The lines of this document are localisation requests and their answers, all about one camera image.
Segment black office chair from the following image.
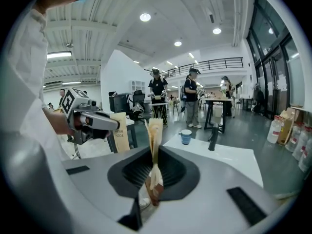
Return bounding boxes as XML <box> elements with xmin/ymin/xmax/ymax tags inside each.
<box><xmin>131</xmin><ymin>89</ymin><xmax>147</xmax><ymax>122</ymax></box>

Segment person's left forearm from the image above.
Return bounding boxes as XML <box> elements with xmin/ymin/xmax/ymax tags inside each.
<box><xmin>42</xmin><ymin>110</ymin><xmax>74</xmax><ymax>137</ymax></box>

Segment black balcony railing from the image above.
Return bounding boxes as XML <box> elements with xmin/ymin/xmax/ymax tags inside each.
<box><xmin>143</xmin><ymin>57</ymin><xmax>244</xmax><ymax>79</ymax></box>

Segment rectangular ceiling light panel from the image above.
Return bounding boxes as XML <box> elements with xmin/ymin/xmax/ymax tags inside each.
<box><xmin>46</xmin><ymin>51</ymin><xmax>73</xmax><ymax>59</ymax></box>

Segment white round wire-leg table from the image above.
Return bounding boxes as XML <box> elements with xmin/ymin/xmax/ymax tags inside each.
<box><xmin>148</xmin><ymin>102</ymin><xmax>170</xmax><ymax>127</ymax></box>

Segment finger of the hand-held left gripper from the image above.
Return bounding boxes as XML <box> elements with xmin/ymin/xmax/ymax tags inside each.
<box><xmin>62</xmin><ymin>146</ymin><xmax>154</xmax><ymax>234</ymax></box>

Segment black faucet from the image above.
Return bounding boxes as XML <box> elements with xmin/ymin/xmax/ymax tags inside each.
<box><xmin>207</xmin><ymin>122</ymin><xmax>220</xmax><ymax>152</ymax></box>

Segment blue striped cup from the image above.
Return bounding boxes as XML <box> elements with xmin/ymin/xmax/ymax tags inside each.
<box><xmin>178</xmin><ymin>129</ymin><xmax>193</xmax><ymax>145</ymax></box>

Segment white arched shelf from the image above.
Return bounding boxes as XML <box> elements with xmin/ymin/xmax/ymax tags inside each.
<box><xmin>131</xmin><ymin>80</ymin><xmax>147</xmax><ymax>95</ymax></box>

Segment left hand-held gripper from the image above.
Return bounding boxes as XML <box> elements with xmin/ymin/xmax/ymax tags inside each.
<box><xmin>59</xmin><ymin>87</ymin><xmax>121</xmax><ymax>145</ymax></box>

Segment black-framed glass doors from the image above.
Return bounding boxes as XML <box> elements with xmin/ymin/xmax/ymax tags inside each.
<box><xmin>246</xmin><ymin>0</ymin><xmax>306</xmax><ymax>120</ymax></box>

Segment ceiling air conditioner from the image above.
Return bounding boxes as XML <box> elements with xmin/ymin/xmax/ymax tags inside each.
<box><xmin>201</xmin><ymin>0</ymin><xmax>225</xmax><ymax>24</ymax></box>

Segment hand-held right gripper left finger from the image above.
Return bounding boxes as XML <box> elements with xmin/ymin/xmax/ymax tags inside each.
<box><xmin>62</xmin><ymin>146</ymin><xmax>154</xmax><ymax>234</ymax></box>

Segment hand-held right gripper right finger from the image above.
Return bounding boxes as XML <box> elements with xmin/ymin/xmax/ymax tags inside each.
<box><xmin>141</xmin><ymin>145</ymin><xmax>293</xmax><ymax>234</ymax></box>

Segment cardboard box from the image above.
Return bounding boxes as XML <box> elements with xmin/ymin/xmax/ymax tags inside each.
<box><xmin>277</xmin><ymin>107</ymin><xmax>297</xmax><ymax>146</ymax></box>

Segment person's head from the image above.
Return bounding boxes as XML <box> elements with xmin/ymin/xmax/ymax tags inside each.
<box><xmin>34</xmin><ymin>0</ymin><xmax>122</xmax><ymax>16</ymax></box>

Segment black-legged table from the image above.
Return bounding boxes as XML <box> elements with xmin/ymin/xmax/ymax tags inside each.
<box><xmin>203</xmin><ymin>97</ymin><xmax>235</xmax><ymax>135</ymax></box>

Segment person's white shirt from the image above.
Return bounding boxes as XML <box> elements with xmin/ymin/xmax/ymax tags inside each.
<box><xmin>4</xmin><ymin>8</ymin><xmax>64</xmax><ymax>161</ymax></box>

